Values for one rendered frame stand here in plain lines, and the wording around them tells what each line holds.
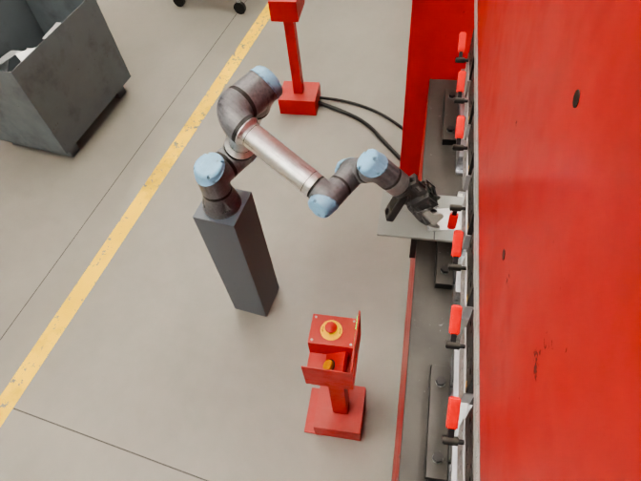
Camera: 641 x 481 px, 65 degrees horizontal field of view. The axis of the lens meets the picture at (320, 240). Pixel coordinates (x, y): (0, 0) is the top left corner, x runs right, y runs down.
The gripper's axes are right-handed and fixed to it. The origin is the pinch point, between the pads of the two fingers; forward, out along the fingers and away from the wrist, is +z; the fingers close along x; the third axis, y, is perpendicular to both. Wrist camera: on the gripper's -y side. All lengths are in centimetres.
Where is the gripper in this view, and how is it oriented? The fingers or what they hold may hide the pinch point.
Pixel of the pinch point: (433, 218)
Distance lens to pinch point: 164.4
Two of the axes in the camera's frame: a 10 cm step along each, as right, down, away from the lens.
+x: 0.0, -8.2, 5.8
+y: 7.1, -4.1, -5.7
